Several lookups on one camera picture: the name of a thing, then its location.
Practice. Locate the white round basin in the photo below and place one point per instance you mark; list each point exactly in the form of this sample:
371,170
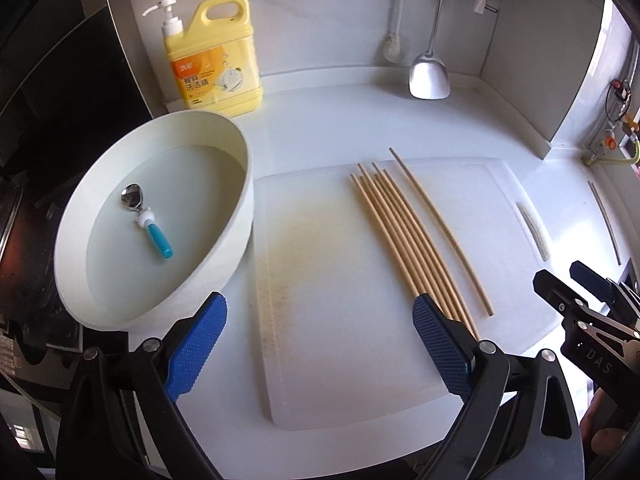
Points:
200,200

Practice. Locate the yellow detergent pump bottle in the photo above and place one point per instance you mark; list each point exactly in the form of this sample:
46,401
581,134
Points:
220,50

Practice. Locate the white plastic cutting board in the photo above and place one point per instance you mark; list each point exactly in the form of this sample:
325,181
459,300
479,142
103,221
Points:
320,285

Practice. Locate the person's right hand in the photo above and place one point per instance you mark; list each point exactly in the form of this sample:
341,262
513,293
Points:
605,432

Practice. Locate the wooden chopstick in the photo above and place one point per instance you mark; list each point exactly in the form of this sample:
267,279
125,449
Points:
414,250
421,250
393,251
427,249
400,250
447,234
407,250

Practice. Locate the metal spatula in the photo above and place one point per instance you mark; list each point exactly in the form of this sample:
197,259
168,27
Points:
429,77

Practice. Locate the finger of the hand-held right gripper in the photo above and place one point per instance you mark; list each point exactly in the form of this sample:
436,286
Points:
555,292
592,277

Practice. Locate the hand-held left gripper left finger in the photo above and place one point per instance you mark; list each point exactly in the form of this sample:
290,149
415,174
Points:
197,347

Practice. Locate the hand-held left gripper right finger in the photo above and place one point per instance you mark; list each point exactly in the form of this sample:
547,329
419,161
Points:
442,347

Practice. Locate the white bottle brush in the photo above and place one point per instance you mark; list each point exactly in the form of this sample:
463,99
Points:
393,49

